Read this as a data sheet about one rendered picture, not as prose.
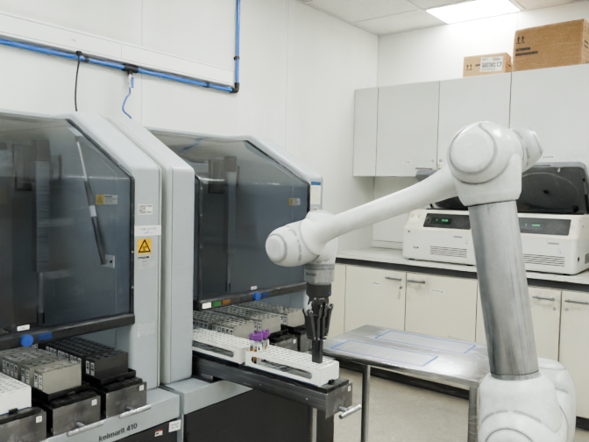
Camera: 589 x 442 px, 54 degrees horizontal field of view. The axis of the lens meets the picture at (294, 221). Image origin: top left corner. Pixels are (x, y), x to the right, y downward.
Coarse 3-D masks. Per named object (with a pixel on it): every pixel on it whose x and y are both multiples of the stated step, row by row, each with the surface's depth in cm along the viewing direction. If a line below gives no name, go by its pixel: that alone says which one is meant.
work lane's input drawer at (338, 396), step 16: (192, 352) 197; (192, 368) 195; (208, 368) 190; (224, 368) 185; (240, 368) 182; (256, 368) 178; (240, 384) 181; (256, 384) 177; (272, 384) 173; (288, 384) 169; (304, 384) 166; (336, 384) 165; (304, 400) 165; (320, 400) 162; (336, 400) 164
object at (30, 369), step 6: (54, 360) 161; (60, 360) 161; (66, 360) 163; (30, 366) 156; (36, 366) 156; (42, 366) 157; (48, 366) 159; (30, 372) 155; (30, 378) 155; (30, 384) 155
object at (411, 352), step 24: (360, 336) 220; (384, 336) 221; (408, 336) 222; (432, 336) 223; (360, 360) 192; (384, 360) 189; (408, 360) 189; (432, 360) 190; (456, 360) 191; (480, 360) 191; (312, 408) 203; (312, 432) 204
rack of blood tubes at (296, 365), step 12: (276, 348) 184; (276, 360) 174; (288, 360) 171; (300, 360) 172; (324, 360) 172; (276, 372) 174; (288, 372) 179; (300, 372) 179; (312, 372) 165; (324, 372) 165; (336, 372) 170
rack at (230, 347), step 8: (200, 328) 209; (200, 336) 198; (208, 336) 198; (216, 336) 198; (224, 336) 198; (232, 336) 199; (192, 344) 201; (200, 344) 201; (208, 344) 201; (216, 344) 190; (224, 344) 188; (232, 344) 188; (240, 344) 189; (248, 344) 189; (208, 352) 193; (216, 352) 199; (224, 352) 199; (232, 352) 199; (240, 352) 184; (232, 360) 185; (240, 360) 184
